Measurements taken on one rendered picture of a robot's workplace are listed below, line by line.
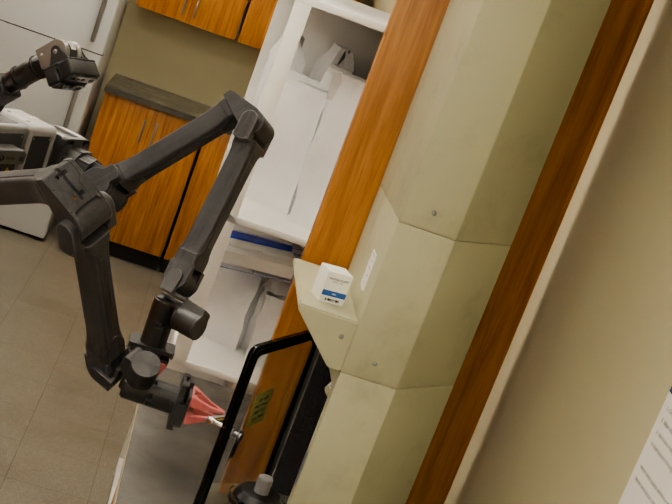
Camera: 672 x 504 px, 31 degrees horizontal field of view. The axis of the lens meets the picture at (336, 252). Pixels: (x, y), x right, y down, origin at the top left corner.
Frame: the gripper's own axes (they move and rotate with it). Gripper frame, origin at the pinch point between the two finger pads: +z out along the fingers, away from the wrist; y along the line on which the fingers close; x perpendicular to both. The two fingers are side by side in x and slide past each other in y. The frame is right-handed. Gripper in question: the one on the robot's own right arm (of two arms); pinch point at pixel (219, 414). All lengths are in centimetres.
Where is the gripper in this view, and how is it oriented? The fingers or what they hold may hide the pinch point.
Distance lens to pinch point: 246.7
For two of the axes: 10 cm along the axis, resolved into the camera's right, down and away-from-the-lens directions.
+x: -0.6, -2.5, 9.7
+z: 9.3, 3.4, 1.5
